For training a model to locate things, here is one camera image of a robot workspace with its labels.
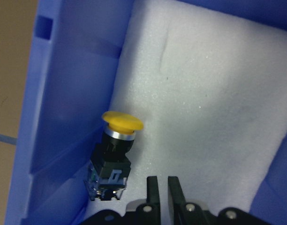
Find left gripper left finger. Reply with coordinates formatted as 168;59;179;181
146;176;160;208

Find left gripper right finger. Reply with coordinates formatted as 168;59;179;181
167;176;186;209

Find yellow mushroom push button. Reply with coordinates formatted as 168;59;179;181
84;111;144;201

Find white foam pad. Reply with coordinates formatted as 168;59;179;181
85;0;287;224

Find blue source bin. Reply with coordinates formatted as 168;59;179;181
5;0;287;225

